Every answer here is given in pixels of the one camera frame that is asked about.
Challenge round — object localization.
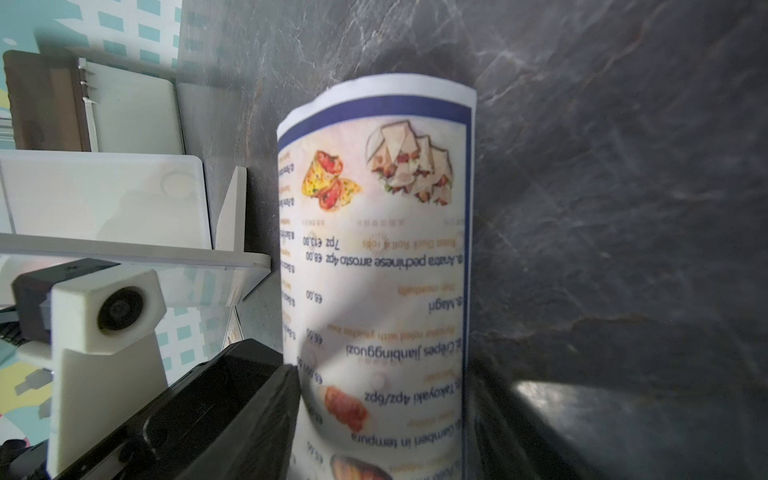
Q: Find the white menu stand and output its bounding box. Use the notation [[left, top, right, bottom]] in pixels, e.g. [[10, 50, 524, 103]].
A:
[[1, 150, 271, 307], [78, 58, 185, 155]]

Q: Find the brown lid storage box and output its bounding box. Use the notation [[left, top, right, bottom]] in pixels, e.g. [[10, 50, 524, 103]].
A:
[[2, 50, 91, 152]]

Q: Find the dim sum menu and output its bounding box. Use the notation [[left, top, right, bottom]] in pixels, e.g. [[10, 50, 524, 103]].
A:
[[277, 74, 477, 479]]

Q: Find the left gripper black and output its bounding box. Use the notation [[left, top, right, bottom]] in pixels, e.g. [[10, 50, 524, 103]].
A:
[[60, 339, 285, 479]]

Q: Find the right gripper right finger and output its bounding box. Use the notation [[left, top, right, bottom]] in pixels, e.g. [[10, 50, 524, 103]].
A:
[[464, 359, 600, 479]]

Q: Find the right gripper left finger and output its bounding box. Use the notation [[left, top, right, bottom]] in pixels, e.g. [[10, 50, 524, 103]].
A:
[[155, 362, 301, 480]]

